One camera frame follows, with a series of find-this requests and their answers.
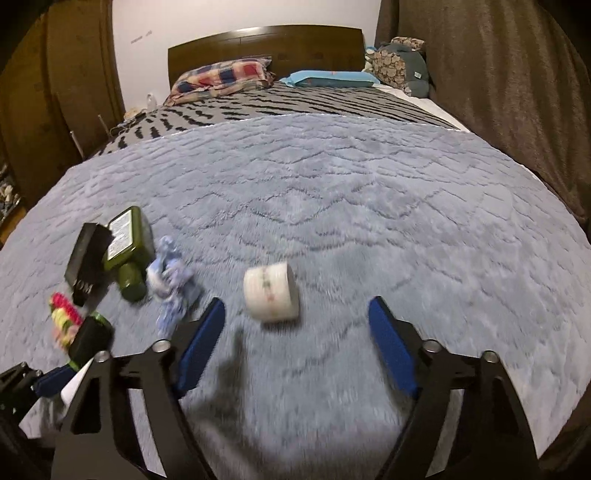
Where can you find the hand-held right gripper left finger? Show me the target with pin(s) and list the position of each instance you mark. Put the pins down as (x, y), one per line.
(201, 344)

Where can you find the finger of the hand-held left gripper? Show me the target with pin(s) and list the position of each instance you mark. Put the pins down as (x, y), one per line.
(48, 383)

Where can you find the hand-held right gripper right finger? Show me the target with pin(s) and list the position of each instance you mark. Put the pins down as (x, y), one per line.
(390, 344)

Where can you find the pink yellow toy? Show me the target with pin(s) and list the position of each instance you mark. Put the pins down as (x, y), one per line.
(62, 318)

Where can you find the blue white wrapper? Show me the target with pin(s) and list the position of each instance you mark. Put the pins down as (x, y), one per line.
(168, 277)

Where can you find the white round jar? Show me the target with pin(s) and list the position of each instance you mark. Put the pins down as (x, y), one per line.
(272, 290)

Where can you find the green bottle with label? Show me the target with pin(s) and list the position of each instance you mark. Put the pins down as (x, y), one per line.
(138, 230)

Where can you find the black box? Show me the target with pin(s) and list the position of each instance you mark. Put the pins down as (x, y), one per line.
(87, 258)

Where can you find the grey fluffy blanket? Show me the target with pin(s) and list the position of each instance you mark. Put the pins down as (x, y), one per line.
(323, 207)

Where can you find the white bed sheet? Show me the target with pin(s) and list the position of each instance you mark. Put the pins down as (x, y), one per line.
(438, 108)

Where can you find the white plastic bottle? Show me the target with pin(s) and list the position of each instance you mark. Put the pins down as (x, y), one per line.
(150, 100)

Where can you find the grey black striped blanket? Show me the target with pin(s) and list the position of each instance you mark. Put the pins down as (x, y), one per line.
(300, 101)

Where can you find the plaid pillow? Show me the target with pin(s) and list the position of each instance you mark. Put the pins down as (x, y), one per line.
(221, 76)

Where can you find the blue pillow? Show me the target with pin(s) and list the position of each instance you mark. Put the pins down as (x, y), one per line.
(328, 78)

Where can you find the brown patterned cushion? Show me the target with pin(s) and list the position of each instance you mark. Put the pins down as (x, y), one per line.
(390, 67)

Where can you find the brown curtain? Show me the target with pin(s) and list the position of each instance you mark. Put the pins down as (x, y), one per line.
(498, 83)

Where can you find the wooden wardrobe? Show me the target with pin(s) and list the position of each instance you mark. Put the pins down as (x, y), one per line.
(69, 83)

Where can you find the wooden bed headboard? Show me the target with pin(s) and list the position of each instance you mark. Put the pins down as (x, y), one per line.
(277, 46)

